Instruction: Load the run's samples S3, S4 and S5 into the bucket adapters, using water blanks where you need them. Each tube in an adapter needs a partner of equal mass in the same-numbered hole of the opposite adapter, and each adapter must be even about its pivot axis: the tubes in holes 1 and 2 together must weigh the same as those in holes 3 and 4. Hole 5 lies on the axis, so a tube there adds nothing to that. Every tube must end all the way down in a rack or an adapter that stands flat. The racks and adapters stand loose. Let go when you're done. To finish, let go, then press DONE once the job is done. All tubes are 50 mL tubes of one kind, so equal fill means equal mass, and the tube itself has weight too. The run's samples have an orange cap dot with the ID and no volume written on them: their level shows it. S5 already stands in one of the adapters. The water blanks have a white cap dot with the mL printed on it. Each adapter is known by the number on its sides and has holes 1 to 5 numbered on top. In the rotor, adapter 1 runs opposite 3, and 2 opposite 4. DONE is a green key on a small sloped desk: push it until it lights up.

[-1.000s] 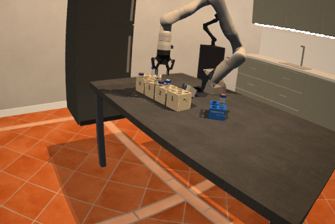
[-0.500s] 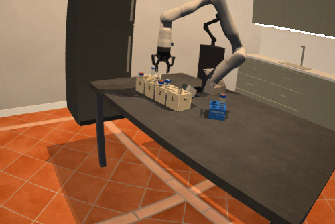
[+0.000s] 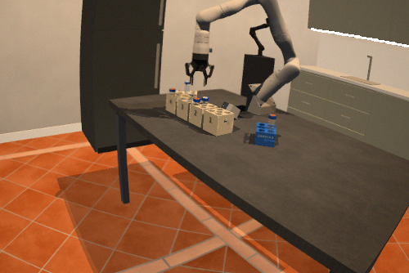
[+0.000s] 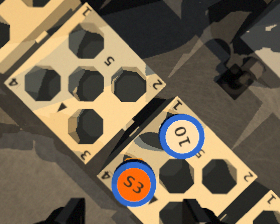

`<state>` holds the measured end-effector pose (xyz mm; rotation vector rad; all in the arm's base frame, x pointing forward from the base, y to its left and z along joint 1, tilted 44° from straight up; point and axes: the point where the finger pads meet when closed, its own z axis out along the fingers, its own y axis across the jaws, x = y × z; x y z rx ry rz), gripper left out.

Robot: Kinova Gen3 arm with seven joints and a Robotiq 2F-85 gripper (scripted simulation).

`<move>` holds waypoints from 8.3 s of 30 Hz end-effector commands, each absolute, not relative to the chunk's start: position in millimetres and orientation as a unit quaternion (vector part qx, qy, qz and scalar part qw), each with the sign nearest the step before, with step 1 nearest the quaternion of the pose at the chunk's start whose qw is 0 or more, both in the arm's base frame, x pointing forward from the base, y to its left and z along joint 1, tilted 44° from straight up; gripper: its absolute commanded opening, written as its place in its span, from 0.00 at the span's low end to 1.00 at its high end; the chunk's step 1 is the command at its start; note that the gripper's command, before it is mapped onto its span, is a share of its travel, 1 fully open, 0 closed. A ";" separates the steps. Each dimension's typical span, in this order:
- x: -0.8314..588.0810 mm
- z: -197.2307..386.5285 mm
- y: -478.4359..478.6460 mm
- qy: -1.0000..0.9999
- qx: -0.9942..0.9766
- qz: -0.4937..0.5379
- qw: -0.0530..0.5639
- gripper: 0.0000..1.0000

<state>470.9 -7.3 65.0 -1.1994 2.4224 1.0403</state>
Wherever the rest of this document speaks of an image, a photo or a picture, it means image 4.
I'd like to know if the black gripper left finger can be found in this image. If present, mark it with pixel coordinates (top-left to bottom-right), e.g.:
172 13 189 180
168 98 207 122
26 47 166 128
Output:
34 198 85 224

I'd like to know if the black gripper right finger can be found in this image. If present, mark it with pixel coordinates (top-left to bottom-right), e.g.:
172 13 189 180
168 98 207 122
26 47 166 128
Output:
182 198 228 224

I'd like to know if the beige sloped button box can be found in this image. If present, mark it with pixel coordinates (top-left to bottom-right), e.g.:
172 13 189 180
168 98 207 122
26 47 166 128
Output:
217 0 280 100

